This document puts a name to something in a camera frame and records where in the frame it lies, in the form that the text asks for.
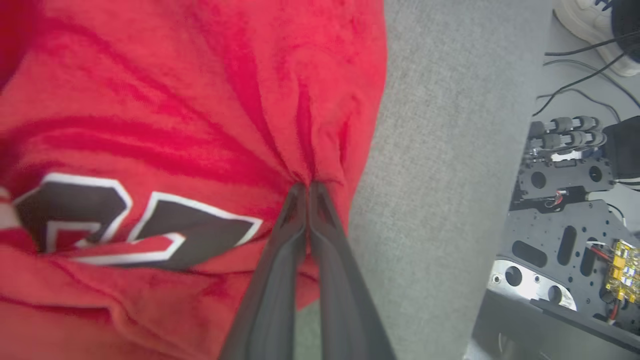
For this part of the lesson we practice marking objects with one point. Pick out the red numbered sports jersey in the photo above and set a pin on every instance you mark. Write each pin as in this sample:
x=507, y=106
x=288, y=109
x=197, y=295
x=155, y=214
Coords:
x=175, y=90

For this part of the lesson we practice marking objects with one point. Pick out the silver metal plate with holes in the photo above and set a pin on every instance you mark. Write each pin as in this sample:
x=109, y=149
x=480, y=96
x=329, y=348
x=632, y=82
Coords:
x=530, y=285

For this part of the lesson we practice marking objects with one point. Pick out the grey roller wheel assembly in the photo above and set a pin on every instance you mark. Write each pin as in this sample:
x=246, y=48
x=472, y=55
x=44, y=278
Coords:
x=567, y=132

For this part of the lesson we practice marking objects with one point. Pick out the black box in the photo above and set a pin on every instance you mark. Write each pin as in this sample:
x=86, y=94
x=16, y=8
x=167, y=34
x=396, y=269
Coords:
x=625, y=150

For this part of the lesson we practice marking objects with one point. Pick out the black base panel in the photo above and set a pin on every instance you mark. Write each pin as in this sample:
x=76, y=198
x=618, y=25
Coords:
x=525, y=335

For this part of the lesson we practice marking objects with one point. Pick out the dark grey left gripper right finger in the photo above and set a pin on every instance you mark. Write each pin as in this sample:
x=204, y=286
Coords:
x=345, y=305

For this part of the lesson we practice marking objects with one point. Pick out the yellow circuit board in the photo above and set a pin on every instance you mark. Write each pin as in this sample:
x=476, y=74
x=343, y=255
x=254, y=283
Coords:
x=624, y=270

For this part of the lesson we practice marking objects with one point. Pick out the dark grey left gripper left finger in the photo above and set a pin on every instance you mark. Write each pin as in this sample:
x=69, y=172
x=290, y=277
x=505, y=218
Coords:
x=272, y=300

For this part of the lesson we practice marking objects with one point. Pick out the white sneaker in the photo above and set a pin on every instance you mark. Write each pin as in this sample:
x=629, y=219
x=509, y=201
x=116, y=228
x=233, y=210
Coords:
x=585, y=20

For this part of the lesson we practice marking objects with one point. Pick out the black perforated chassis plate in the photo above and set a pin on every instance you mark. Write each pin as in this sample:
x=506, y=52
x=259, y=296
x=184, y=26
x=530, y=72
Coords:
x=550, y=225

